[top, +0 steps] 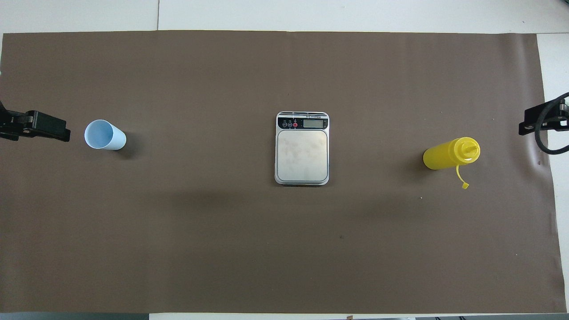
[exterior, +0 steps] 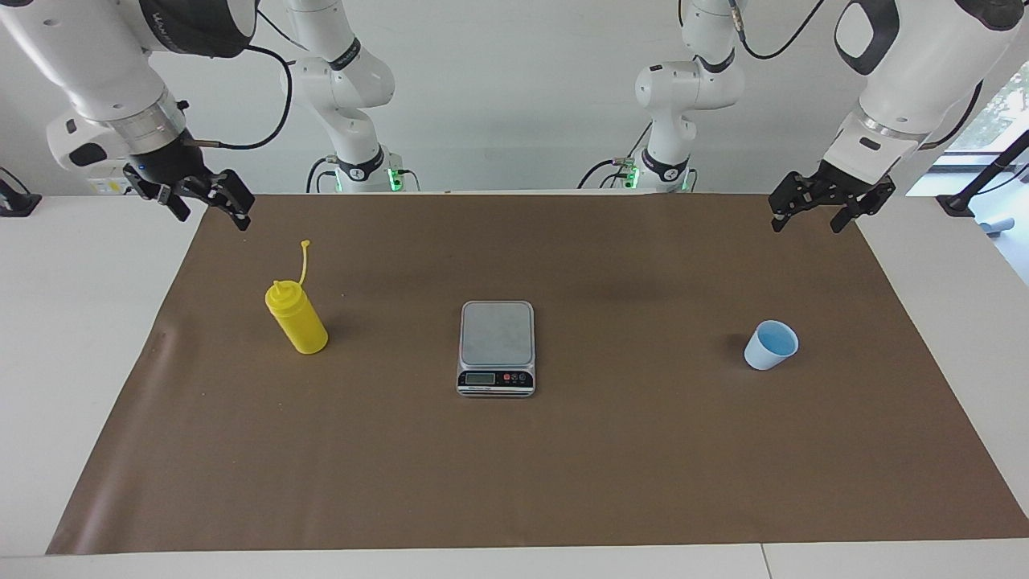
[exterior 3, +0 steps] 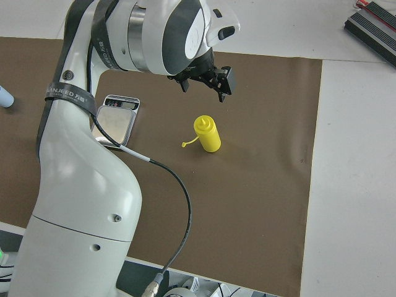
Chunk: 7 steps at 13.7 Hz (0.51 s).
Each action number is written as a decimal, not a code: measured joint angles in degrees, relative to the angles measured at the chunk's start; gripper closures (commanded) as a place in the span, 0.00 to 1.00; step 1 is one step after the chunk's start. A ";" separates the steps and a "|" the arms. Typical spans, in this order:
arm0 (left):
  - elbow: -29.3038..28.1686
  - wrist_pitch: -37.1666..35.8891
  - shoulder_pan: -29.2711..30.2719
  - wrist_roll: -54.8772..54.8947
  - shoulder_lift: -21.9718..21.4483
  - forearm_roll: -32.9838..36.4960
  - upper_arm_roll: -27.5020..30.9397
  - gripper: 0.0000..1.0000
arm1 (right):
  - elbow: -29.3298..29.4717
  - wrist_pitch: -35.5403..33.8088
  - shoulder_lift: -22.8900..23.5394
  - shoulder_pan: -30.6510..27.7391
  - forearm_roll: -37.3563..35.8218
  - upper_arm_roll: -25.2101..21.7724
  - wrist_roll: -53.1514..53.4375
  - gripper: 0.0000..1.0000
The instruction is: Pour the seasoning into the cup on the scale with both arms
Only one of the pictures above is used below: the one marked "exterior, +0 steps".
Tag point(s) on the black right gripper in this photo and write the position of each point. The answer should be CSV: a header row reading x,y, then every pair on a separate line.
x,y
169,165

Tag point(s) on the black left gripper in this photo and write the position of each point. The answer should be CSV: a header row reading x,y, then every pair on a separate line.
x,y
840,186

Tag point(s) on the yellow squeeze bottle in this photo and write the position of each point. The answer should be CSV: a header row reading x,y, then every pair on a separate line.
x,y
297,322

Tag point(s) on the light blue cup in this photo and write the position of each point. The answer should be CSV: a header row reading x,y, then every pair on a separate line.
x,y
768,350

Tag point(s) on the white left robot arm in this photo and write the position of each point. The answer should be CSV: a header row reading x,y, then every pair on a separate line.
x,y
916,72

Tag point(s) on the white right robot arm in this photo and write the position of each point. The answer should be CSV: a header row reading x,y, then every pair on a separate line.
x,y
96,64

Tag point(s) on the silver digital kitchen scale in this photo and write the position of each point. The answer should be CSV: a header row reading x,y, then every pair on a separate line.
x,y
497,334

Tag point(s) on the black angled stand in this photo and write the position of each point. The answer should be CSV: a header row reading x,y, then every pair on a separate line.
x,y
957,203

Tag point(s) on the light blue cylinder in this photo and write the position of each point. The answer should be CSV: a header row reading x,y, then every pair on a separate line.
x,y
997,226

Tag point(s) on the black stand foot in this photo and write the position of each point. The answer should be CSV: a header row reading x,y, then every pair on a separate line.
x,y
20,205

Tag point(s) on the window with green foliage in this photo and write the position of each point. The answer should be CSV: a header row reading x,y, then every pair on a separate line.
x,y
1011,104

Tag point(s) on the brown paper mat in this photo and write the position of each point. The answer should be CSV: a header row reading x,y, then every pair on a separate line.
x,y
643,466

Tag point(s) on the white wall socket box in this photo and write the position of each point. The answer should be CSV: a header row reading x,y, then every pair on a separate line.
x,y
108,185

